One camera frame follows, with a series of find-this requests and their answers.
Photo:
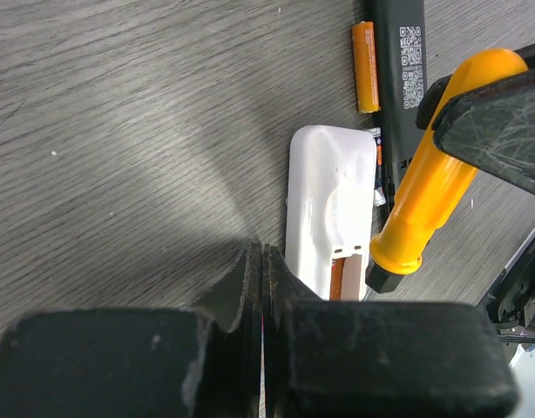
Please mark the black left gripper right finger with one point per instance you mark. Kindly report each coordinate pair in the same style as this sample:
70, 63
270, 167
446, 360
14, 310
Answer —
377, 358

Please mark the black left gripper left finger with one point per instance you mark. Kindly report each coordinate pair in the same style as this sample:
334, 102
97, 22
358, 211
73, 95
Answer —
203, 360

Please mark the dark blue AAA battery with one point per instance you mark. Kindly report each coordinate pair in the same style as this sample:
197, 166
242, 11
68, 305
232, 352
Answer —
379, 196

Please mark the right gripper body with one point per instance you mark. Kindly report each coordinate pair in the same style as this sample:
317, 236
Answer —
509, 303

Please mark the yellow handled screwdriver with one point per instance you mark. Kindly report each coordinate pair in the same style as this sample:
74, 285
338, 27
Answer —
434, 182

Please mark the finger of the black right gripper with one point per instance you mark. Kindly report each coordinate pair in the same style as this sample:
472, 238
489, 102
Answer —
434, 94
492, 128

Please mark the orange battery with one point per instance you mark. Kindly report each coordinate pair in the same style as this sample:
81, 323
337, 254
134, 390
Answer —
364, 52

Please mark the black remote control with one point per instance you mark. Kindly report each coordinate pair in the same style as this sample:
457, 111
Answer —
399, 28

